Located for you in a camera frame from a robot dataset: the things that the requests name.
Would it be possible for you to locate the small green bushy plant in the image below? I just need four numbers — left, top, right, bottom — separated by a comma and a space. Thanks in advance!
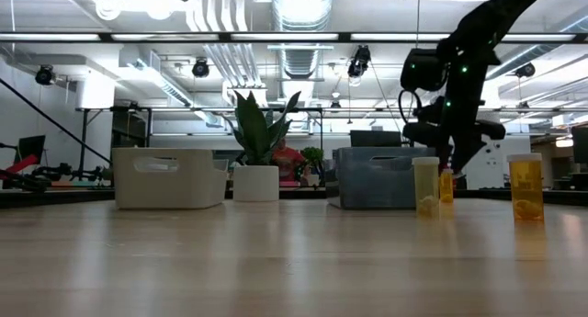
300, 145, 325, 176

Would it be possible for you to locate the large amber pill bottle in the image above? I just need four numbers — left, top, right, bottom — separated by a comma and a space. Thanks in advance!
506, 153, 546, 222

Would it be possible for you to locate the long black ceiling light rail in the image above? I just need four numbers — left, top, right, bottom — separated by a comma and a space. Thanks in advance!
0, 30, 588, 45

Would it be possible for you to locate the pale yellow pill bottle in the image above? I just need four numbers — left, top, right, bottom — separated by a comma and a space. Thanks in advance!
412, 156, 441, 219

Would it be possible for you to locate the grey plastic bin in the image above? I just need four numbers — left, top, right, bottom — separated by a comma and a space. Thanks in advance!
328, 146, 436, 210

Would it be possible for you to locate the black tilted panel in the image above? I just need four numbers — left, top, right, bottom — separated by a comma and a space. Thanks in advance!
13, 134, 47, 167

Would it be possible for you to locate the snake plant in white pot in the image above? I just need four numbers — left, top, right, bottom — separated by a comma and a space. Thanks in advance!
221, 90, 302, 203

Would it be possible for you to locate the black aluminium rig frame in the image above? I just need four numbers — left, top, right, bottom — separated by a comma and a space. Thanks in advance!
0, 187, 588, 210

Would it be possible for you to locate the black wide monitor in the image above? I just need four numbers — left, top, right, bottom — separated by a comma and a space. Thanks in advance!
349, 130, 403, 148

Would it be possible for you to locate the thin hanging black cable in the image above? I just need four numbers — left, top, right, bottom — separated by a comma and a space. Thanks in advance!
414, 0, 422, 50

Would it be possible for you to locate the silver round ventilation duct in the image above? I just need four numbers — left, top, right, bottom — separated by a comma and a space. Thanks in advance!
270, 0, 335, 79

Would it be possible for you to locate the small orange pill bottle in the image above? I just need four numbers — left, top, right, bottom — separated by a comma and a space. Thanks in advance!
438, 168, 456, 205

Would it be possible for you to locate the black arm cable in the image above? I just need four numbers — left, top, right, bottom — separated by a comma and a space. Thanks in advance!
0, 76, 113, 165
397, 88, 422, 125

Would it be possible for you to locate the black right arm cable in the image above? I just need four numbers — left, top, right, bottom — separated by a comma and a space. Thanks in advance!
397, 88, 422, 125

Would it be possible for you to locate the white plastic bin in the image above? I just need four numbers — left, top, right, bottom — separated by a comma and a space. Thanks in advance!
111, 146, 230, 210

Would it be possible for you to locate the black cabinet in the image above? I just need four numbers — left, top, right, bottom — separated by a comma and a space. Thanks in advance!
111, 106, 153, 148

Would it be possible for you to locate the red bar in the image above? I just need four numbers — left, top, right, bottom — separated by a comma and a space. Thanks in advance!
6, 153, 42, 175

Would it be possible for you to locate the person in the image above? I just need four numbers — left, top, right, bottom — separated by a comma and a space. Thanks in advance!
270, 137, 308, 183

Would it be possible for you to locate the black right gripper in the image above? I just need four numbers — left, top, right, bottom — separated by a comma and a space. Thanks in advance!
401, 117, 507, 176

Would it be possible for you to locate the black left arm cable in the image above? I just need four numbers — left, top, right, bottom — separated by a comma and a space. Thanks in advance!
0, 76, 113, 165

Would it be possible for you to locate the black ceiling spotlight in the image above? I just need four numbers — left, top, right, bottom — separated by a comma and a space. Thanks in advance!
191, 57, 211, 79
35, 64, 55, 86
514, 62, 537, 79
347, 44, 372, 78

